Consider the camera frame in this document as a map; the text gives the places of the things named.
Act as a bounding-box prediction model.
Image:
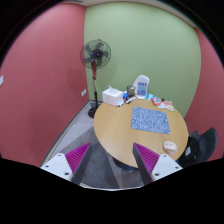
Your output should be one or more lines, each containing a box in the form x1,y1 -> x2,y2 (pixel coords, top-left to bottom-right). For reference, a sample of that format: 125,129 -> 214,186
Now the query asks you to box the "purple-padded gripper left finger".
41,143 -> 92,185

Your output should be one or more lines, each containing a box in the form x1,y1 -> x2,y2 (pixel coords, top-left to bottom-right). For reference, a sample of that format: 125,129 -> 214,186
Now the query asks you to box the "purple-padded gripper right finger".
132,143 -> 182,185

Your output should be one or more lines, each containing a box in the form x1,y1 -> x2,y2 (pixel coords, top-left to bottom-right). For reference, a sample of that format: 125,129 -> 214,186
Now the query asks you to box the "blue patterned mouse pad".
131,107 -> 170,134

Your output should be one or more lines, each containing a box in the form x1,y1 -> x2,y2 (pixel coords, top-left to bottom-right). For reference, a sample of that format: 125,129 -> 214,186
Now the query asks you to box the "black office chair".
177,128 -> 217,168

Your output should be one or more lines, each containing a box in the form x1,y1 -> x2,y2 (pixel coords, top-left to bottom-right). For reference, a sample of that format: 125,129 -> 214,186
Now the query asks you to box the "orange white packet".
152,98 -> 174,111

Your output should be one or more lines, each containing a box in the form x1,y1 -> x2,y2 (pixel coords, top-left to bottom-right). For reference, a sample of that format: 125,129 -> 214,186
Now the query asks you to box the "white marker pen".
125,96 -> 136,104

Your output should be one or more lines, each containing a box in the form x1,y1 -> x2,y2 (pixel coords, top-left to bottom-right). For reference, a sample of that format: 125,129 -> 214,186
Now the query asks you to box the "dark glass cup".
127,85 -> 136,97

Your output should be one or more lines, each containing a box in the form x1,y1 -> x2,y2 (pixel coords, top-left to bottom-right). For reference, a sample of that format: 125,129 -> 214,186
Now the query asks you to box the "white tissue box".
102,87 -> 123,106

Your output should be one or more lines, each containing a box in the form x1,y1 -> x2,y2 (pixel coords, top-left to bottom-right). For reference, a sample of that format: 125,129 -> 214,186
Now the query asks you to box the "white plastic jug blue label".
133,75 -> 150,99

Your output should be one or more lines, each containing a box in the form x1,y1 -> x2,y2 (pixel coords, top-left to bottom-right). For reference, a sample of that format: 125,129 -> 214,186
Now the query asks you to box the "white wall outlet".
81,89 -> 87,97

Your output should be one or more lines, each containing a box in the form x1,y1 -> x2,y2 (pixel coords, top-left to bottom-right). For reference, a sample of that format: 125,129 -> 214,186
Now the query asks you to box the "standing pedestal fan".
79,38 -> 112,119

